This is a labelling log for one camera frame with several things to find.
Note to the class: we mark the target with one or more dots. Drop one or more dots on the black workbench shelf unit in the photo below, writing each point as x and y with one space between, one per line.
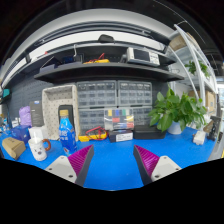
106 71

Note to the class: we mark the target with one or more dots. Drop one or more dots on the grey small-parts drawer cabinet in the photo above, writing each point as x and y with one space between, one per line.
135 93
142 116
96 94
90 119

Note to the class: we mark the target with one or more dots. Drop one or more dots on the dark grey upright box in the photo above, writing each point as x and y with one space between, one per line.
36 113

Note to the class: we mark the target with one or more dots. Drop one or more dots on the clear organizer with coloured parts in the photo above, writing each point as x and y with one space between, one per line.
119 119

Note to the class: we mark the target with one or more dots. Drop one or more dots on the yellow multimeter with red leads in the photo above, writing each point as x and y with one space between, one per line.
96 135

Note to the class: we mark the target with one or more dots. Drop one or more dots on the blue box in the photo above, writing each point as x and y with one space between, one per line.
20 133

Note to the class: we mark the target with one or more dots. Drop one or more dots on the green potted plant, white pot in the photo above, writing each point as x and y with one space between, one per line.
176 110

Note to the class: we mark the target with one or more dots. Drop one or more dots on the white metal shelf unit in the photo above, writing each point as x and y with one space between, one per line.
200 78

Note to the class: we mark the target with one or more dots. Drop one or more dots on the white perforated tray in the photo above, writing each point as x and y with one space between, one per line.
50 110

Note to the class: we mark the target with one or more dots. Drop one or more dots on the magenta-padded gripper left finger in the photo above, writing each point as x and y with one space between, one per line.
64 167

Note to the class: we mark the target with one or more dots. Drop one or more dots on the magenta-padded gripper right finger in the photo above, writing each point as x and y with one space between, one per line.
164 166

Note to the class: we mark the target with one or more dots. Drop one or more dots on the flat black case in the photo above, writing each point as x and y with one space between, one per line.
148 132

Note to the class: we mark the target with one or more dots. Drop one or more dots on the white power adapter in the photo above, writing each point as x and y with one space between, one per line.
199 138

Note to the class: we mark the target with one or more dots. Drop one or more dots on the black clamp stand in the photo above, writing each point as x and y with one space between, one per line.
212 128

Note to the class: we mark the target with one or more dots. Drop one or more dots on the blue drink bottle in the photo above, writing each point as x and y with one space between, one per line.
67 133

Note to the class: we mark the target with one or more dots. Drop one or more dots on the black box with white label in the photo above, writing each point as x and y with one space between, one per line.
120 136

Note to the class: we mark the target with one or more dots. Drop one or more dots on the brown cardboard box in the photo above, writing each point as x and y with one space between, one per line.
13 148

